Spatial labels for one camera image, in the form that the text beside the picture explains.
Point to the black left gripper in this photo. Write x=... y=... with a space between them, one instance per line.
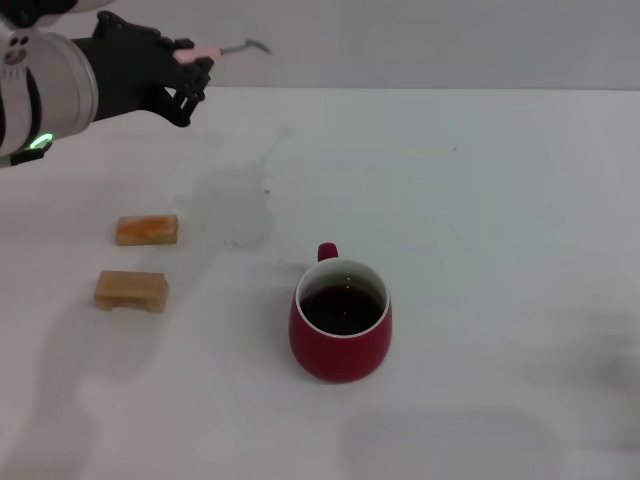
x=130 y=80

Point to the red cup with coffee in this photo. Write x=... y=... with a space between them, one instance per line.
x=340 y=355

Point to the wooden block with orange stain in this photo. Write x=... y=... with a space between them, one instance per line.
x=147 y=230

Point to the notched plain wooden block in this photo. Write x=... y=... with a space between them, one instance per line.
x=130 y=290

